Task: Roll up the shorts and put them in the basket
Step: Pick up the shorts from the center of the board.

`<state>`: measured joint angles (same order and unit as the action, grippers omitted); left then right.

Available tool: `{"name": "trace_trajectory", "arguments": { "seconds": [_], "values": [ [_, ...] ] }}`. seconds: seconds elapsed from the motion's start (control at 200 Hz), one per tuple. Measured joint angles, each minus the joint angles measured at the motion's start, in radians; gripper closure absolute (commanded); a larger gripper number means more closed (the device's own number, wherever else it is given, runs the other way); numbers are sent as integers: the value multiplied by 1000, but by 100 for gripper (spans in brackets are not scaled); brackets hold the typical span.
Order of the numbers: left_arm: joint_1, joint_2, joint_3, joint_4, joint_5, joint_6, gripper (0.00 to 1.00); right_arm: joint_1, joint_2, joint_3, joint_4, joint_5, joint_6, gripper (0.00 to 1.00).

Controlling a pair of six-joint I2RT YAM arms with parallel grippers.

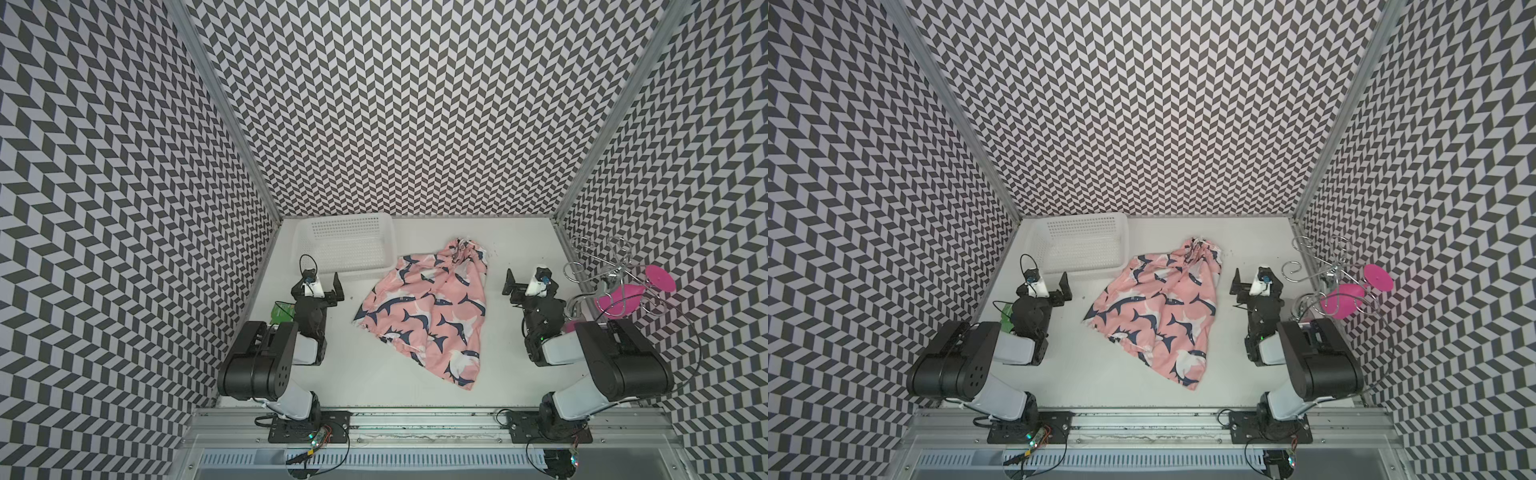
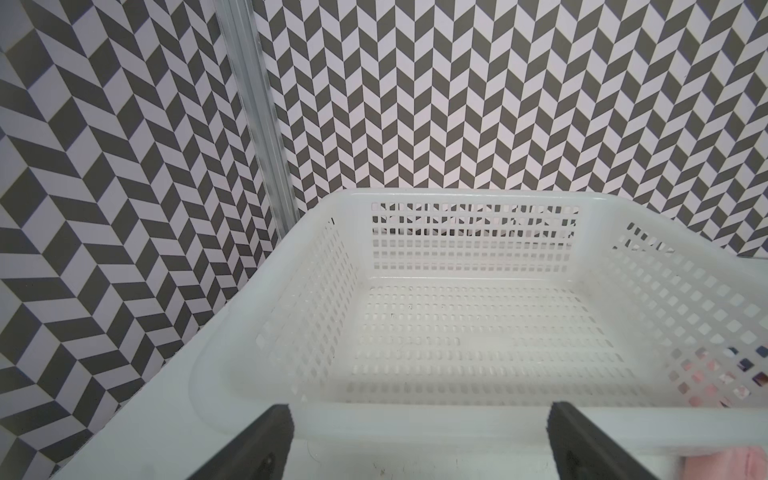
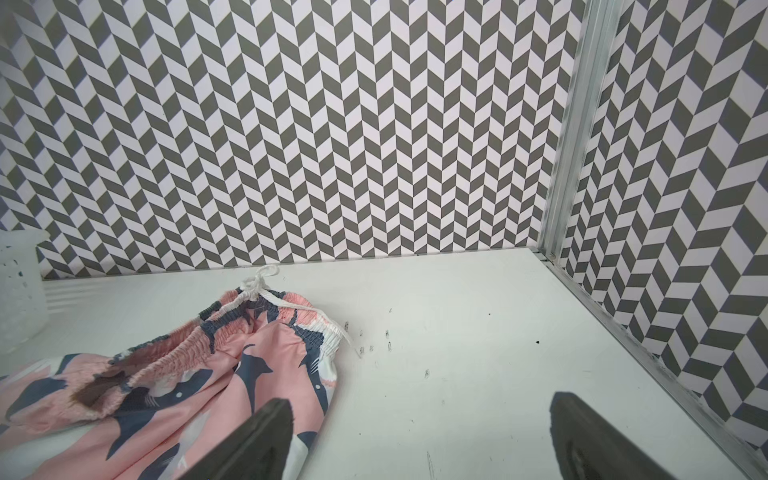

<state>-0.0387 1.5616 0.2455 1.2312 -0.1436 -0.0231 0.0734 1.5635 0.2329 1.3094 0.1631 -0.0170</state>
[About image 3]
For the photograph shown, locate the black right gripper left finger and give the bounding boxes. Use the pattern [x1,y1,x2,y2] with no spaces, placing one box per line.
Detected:
[181,398,293,480]

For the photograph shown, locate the pink shark print shorts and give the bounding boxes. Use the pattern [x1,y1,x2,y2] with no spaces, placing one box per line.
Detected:
[1,267,348,479]

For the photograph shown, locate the aluminium right corner post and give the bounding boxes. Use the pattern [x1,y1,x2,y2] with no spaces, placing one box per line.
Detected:
[537,0,623,265]

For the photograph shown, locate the white perforated plastic basket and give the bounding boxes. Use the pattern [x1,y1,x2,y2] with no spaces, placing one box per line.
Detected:
[1,229,49,355]

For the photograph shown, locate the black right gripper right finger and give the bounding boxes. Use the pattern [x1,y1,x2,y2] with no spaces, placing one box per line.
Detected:
[550,392,674,480]

